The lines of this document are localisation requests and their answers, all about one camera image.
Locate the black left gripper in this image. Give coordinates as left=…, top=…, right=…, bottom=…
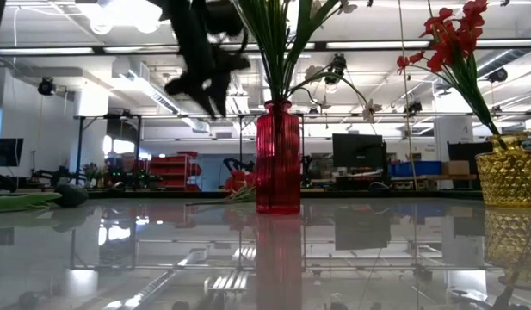
left=159, top=0, right=251, bottom=120

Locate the red artificial flower bunch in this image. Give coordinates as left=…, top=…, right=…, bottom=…
left=395, top=0, right=503, bottom=140
left=185, top=170, right=258, bottom=207

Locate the red ribbed glass vase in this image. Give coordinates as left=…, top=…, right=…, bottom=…
left=255, top=99, right=302, bottom=215

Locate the yellow textured glass vase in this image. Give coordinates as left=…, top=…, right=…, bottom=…
left=474, top=132, right=531, bottom=209

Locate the red shelf unit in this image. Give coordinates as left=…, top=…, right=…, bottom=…
left=147, top=150, right=204, bottom=193

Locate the round ceiling lamp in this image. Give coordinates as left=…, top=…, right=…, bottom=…
left=74, top=0, right=164, bottom=36

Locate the distant robot station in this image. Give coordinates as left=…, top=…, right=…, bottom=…
left=30, top=162, right=165, bottom=191

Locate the black computer monitor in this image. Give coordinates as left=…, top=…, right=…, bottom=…
left=445, top=140, right=495, bottom=165
left=331, top=133, right=388, bottom=172
left=0, top=137, right=25, bottom=170

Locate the ceiling light strip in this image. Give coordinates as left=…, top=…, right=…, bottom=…
left=324, top=40, right=432, bottom=50
left=0, top=46, right=96, bottom=56
left=475, top=38, right=531, bottom=48

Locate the blue plastic bin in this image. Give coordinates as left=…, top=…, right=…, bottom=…
left=387, top=160, right=443, bottom=178

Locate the cardboard box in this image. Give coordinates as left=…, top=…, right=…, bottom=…
left=441, top=159, right=472, bottom=176

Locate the black ceiling-hung camera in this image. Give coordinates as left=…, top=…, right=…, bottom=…
left=36, top=76, right=59, bottom=97
left=403, top=99, right=424, bottom=116
left=327, top=53, right=349, bottom=86
left=485, top=66, right=510, bottom=84

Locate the black gantry frame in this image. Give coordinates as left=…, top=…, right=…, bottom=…
left=72, top=112, right=144, bottom=184

